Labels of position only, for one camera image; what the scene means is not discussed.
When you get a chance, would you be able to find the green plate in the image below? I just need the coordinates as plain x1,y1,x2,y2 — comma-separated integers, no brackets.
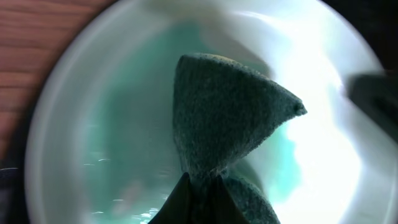
25,0,397,223

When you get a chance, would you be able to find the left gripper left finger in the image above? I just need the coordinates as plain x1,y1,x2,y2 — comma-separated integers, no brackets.
149,172,192,224

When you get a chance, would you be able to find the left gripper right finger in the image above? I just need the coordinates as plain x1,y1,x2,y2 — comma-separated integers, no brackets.
214,177,249,224

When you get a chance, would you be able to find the yellow green sponge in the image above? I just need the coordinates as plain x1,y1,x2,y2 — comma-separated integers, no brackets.
173,54,307,223

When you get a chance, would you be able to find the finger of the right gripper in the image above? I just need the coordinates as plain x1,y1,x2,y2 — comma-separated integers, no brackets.
348,75,397,141

